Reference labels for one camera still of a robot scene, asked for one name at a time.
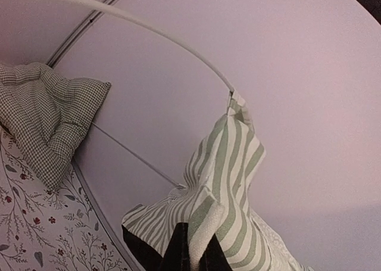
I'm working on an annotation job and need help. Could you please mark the green checkered cushion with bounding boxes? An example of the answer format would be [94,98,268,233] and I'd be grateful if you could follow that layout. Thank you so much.
[1,63,111,190]

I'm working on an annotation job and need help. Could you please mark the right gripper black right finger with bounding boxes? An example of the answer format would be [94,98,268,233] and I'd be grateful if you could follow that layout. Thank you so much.
[199,235,231,271]

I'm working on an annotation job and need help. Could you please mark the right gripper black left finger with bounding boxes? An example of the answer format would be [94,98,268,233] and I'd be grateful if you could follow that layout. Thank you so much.
[159,223,191,271]

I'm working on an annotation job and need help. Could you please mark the left aluminium corner post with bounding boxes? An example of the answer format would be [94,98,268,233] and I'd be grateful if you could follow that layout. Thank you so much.
[46,0,119,68]

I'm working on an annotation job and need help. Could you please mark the green striped pet tent fabric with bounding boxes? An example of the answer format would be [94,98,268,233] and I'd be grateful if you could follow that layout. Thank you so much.
[121,92,306,270]

